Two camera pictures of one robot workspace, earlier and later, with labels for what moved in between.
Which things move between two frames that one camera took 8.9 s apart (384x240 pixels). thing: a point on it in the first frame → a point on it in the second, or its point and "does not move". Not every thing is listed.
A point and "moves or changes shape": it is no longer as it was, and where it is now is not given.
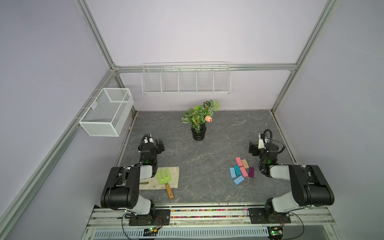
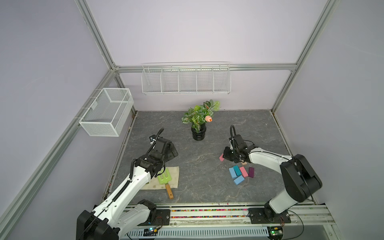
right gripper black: (253, 148) → (225, 155)
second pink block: (244, 172) does not move
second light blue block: (238, 180) does not move
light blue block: (232, 172) does not move
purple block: (251, 172) does not move
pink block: (239, 161) moves or changes shape
